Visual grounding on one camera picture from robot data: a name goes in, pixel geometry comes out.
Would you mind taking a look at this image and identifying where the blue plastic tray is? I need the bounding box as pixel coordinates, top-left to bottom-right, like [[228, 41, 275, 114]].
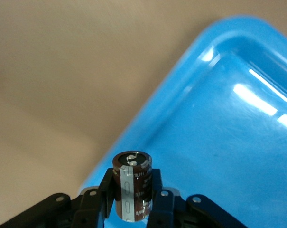
[[79, 14, 287, 228]]

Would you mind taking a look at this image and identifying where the small dark striped capacitor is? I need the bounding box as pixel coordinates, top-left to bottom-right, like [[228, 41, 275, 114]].
[[111, 150, 154, 223]]

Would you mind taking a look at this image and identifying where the brown table cover mat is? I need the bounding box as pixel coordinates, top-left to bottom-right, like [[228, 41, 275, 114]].
[[0, 0, 231, 198]]

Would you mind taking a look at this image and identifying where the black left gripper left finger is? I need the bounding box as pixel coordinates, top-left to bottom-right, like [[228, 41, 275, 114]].
[[0, 168, 116, 228]]

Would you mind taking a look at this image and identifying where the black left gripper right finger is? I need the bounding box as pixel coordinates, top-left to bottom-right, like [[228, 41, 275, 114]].
[[147, 168, 248, 228]]

